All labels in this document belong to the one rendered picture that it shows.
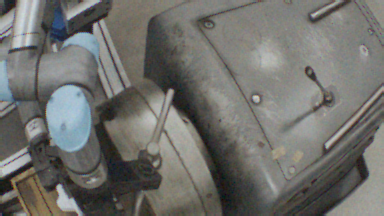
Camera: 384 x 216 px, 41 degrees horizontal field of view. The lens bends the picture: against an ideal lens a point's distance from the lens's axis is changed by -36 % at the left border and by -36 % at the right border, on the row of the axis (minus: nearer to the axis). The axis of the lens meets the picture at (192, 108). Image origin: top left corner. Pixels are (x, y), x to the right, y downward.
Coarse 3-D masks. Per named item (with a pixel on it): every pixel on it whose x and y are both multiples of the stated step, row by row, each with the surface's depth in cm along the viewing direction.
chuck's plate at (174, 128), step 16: (144, 80) 135; (144, 96) 129; (160, 96) 129; (176, 112) 126; (176, 128) 125; (176, 144) 124; (192, 144) 124; (192, 160) 124; (192, 176) 124; (208, 176) 125; (208, 192) 125; (208, 208) 127
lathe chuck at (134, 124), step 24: (120, 96) 132; (96, 120) 137; (120, 120) 126; (144, 120) 126; (120, 144) 123; (144, 144) 123; (168, 144) 124; (168, 168) 123; (144, 192) 122; (168, 192) 123; (192, 192) 124
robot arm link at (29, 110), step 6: (18, 102) 138; (24, 102) 137; (30, 102) 138; (36, 102) 140; (18, 108) 139; (24, 108) 137; (30, 108) 137; (36, 108) 138; (24, 114) 136; (30, 114) 136; (36, 114) 137; (24, 120) 136; (30, 120) 136; (24, 126) 137
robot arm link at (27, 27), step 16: (32, 0) 88; (16, 16) 88; (32, 16) 88; (16, 32) 88; (32, 32) 89; (16, 48) 88; (32, 48) 90; (0, 64) 89; (16, 64) 88; (32, 64) 89; (0, 80) 88; (16, 80) 88; (32, 80) 88; (0, 96) 89; (16, 96) 89; (32, 96) 90
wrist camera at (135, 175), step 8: (128, 160) 102; (136, 160) 103; (144, 160) 103; (112, 168) 99; (120, 168) 100; (128, 168) 100; (136, 168) 101; (144, 168) 101; (152, 168) 102; (112, 176) 97; (120, 176) 98; (128, 176) 99; (136, 176) 100; (144, 176) 100; (152, 176) 101; (160, 176) 102; (112, 184) 96; (120, 184) 97; (128, 184) 98; (136, 184) 99; (144, 184) 100; (152, 184) 101; (104, 192) 96; (112, 192) 97
